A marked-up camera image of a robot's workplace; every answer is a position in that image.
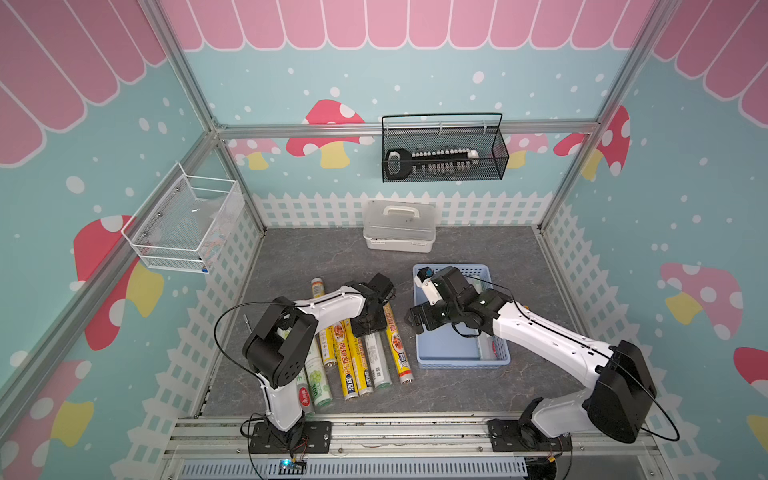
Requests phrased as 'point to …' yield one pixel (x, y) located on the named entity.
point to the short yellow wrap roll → (327, 337)
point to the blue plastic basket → (440, 347)
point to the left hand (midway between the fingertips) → (375, 332)
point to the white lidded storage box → (399, 225)
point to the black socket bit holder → (400, 162)
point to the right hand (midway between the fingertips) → (418, 313)
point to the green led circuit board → (291, 467)
